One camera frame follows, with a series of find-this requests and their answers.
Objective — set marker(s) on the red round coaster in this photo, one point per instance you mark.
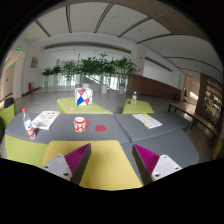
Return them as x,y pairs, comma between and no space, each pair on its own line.
100,128

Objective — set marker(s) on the red white patterned mug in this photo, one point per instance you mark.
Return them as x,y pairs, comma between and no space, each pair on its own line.
80,124

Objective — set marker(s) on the yellow white booklet on right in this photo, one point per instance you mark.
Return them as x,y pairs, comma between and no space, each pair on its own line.
147,120

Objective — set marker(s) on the grey curved table right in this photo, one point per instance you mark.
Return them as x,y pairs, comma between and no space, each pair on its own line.
168,139

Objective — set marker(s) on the grey curved table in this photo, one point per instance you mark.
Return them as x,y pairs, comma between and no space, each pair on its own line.
168,139
62,129

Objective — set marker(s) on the framed picture on wall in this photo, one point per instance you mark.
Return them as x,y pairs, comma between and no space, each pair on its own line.
34,62

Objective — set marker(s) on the lime green chair left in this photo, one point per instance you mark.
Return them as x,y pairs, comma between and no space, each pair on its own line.
7,113

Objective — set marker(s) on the grey curved table left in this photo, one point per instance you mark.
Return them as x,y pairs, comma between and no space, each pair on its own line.
62,129

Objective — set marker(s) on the colourful magazine on left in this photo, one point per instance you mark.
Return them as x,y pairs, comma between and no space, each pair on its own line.
45,119

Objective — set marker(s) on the long wooden bench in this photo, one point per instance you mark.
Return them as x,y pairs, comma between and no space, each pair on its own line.
196,119

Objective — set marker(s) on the red fire extinguisher box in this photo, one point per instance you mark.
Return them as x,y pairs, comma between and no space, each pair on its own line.
31,87

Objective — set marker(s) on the lime green table far right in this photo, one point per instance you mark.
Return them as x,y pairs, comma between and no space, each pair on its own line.
139,107

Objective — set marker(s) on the wooden bookshelf right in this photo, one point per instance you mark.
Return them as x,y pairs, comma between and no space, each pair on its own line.
210,101

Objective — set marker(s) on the yellow table top near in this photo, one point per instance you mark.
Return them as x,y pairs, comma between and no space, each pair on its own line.
108,168

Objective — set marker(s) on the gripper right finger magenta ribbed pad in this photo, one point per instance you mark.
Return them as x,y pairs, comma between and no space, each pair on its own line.
151,166

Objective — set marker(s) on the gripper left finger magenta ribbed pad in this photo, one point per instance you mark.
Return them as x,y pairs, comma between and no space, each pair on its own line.
71,166

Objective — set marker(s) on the lime green table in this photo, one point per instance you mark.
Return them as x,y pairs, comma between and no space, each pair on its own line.
139,107
68,106

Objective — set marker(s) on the lime green table far left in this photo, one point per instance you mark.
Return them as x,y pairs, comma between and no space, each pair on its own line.
68,106

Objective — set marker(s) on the clear water bottle far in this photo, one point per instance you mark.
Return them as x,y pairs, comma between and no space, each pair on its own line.
134,98

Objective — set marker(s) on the row of potted plants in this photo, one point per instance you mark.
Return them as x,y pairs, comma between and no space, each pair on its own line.
103,67

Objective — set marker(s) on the red blue white cube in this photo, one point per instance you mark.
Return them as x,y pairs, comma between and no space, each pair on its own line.
83,96

